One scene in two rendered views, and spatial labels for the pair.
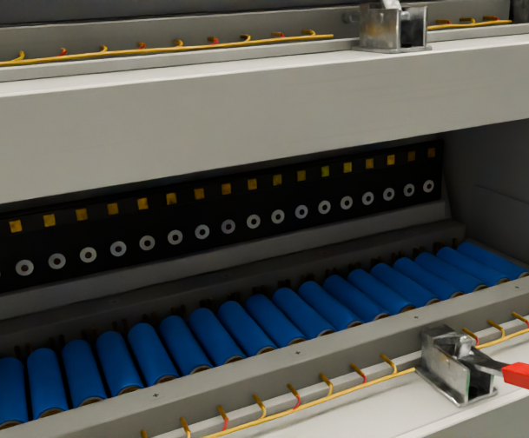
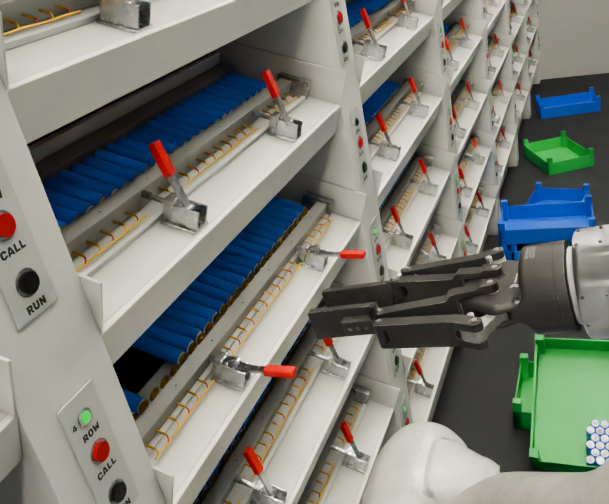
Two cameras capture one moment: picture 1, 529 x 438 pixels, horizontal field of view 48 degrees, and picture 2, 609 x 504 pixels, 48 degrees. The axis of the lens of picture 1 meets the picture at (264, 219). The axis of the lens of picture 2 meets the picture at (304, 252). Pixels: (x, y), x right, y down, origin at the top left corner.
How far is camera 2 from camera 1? 0.67 m
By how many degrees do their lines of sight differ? 47
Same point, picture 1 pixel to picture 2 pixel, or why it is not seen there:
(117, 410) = (237, 312)
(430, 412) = (314, 276)
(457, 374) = (319, 260)
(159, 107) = (257, 193)
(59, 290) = not seen: hidden behind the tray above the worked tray
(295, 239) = not seen: hidden behind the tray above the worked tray
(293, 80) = (280, 167)
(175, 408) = (250, 304)
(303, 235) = not seen: hidden behind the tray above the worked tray
